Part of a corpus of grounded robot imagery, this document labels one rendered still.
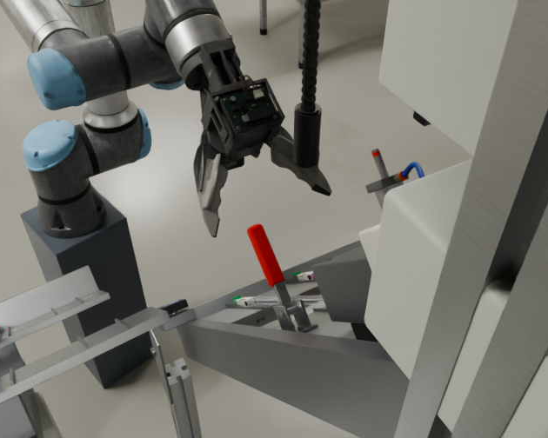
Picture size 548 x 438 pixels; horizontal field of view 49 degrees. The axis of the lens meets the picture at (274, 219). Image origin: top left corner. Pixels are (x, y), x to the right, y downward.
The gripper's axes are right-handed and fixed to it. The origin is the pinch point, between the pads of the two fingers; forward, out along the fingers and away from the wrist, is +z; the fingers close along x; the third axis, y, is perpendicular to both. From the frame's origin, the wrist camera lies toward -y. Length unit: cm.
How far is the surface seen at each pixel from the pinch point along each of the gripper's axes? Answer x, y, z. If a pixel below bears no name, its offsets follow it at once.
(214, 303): -2.9, -33.6, 1.9
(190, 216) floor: 26, -145, -46
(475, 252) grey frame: -14, 49, 14
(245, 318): -3.8, -15.4, 7.8
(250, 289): 3.6, -33.6, 2.0
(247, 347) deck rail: -10.0, 4.9, 12.3
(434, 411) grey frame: -14.1, 43.1, 18.6
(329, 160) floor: 89, -147, -50
